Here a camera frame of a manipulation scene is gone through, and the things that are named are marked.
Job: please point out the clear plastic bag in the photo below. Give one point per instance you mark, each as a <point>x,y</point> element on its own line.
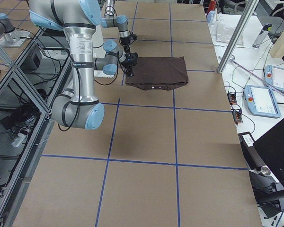
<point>224,33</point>

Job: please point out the black monitor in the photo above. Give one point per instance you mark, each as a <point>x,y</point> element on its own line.
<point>270,147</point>

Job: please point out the teach pendant tablet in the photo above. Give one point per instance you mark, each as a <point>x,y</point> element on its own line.
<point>261,101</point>
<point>275,76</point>

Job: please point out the far teach pendant tablet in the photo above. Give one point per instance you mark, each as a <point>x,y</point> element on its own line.
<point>275,76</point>

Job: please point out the orange terminal block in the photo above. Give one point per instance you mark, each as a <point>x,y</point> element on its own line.
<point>232,98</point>

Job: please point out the aluminium frame post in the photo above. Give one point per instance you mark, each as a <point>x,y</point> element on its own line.
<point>248,11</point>

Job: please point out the reacher grabber stick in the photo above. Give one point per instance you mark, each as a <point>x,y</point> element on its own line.
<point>232,60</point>

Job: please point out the brown t-shirt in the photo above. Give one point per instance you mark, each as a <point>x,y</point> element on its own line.
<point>164,73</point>

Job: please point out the near teach pendant tablet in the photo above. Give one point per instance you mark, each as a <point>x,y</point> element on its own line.
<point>261,101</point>

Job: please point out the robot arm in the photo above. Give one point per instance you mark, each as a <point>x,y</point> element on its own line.
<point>77,106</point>
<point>111,19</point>

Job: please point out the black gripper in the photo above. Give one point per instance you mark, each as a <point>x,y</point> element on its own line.
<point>128,66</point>
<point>125,41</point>

